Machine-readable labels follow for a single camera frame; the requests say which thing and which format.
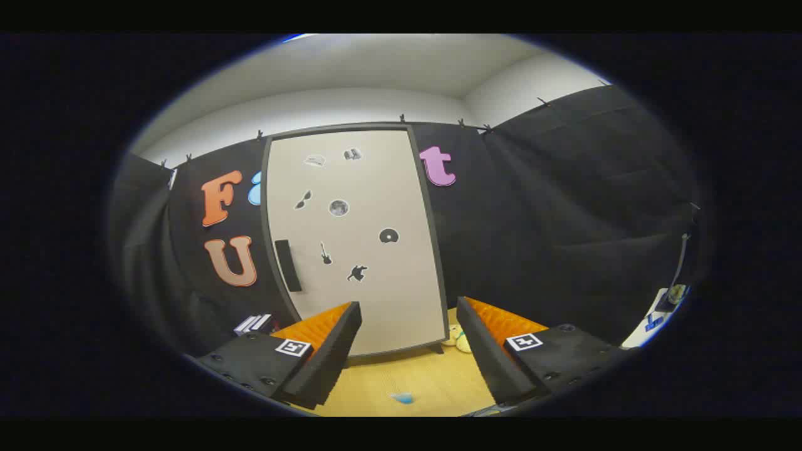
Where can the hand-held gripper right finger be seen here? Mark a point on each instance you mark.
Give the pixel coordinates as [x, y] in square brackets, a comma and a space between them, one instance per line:
[485, 357]

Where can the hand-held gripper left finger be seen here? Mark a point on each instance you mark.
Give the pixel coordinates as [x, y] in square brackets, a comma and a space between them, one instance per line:
[329, 357]

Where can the blue and white tube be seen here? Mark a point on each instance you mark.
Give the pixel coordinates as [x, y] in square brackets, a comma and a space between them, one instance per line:
[402, 398]

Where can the pale yellow soft toy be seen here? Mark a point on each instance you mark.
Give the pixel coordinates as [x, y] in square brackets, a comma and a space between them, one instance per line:
[460, 341]

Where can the stack of books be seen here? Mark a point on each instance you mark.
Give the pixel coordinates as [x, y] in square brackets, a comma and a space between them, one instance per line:
[254, 323]

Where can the grey cabinet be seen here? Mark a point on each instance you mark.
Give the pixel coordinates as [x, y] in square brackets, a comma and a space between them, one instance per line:
[433, 238]

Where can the white panel with blue marks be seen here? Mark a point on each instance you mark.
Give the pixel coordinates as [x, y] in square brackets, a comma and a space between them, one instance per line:
[648, 326]

